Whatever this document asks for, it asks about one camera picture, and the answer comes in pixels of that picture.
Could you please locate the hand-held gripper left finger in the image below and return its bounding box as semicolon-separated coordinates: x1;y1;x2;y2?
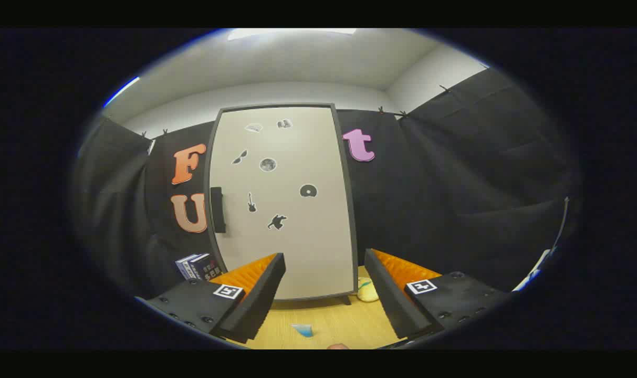
142;253;287;344

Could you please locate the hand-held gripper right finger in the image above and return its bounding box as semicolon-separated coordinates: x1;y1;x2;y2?
364;248;512;340

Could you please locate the light grey cabinet door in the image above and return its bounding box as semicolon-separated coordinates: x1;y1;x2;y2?
209;107;353;301

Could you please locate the cream round object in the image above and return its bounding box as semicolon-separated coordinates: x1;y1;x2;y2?
357;277;380;303

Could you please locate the dark blue book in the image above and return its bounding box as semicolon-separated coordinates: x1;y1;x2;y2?
190;253;225;280

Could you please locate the grey cabinet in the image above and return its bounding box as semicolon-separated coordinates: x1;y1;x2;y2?
204;103;359;306

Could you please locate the blue white book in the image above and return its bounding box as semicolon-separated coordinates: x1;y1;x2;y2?
175;254;199;280

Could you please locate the black backdrop cloth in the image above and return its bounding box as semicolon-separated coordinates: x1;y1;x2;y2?
71;67;581;300

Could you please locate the ceiling light panel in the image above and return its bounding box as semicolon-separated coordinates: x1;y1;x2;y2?
103;77;141;109
227;28;358;41

